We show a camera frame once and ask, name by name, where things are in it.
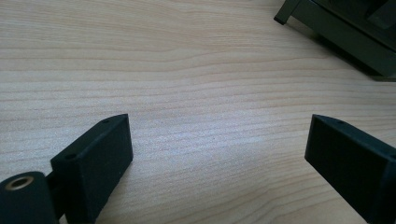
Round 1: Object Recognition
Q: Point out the dark grey metal rack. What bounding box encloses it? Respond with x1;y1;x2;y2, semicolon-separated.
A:
274;0;396;82

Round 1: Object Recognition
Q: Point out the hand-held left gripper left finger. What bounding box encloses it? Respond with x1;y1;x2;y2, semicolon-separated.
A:
50;113;134;224

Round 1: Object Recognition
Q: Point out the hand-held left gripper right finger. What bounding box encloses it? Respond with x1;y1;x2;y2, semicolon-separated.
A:
304;114;396;224

